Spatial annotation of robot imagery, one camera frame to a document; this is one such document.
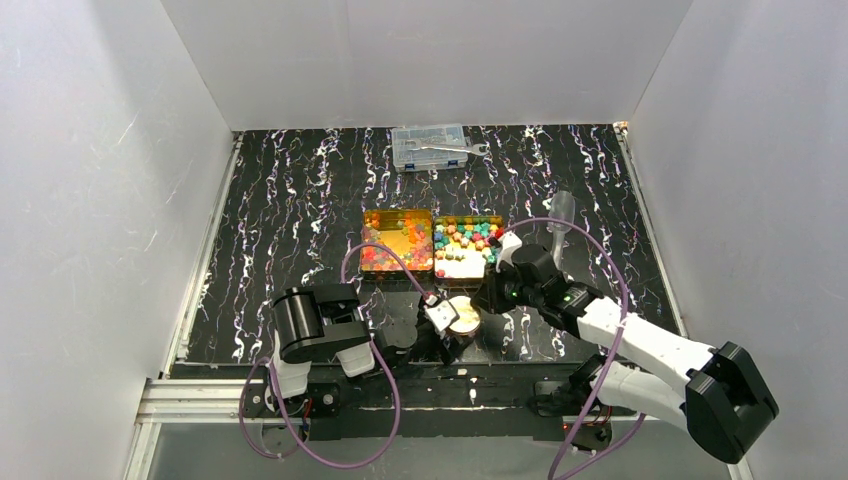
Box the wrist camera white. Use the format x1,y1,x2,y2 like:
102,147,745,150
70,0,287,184
495,231,523,272
422,293,459,336

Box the clear glass jar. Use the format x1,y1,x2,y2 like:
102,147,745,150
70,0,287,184
451,328,478,338

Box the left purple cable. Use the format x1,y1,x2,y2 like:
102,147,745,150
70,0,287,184
237,242,439,471

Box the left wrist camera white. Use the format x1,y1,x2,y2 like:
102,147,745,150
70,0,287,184
422,293,459,336

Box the tin of orange gummy candies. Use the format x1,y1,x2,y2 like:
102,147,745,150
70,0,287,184
360,209,435,280

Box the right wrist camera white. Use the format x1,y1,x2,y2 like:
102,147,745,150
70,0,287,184
495,231,523,272

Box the cream round jar lid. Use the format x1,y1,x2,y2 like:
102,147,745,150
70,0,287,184
448,295,481,331

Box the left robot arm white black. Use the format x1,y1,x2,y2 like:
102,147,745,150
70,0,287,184
271,283,460,400

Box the purple cable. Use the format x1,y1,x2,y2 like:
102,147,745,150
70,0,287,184
500,217,647,480
237,242,439,471

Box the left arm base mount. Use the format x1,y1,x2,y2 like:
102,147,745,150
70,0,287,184
241,383,341,419

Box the aluminium frame rail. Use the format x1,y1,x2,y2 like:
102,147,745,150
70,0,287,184
136,379,243,424

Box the silver wrench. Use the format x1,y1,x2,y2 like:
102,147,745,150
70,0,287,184
405,140,489,156

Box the tin of multicolour star candies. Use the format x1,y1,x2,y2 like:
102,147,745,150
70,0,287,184
433,215,505,286

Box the translucent plastic scoop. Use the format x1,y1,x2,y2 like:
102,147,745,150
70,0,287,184
547,191,576,269

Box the clear plastic parts box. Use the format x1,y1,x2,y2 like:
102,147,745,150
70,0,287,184
390,123,468,173

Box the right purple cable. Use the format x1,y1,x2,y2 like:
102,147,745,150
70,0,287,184
500,217,647,480

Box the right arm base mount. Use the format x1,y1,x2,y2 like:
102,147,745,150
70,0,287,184
526,380,636,454

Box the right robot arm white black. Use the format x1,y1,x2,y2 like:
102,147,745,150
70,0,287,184
471,244,779,464

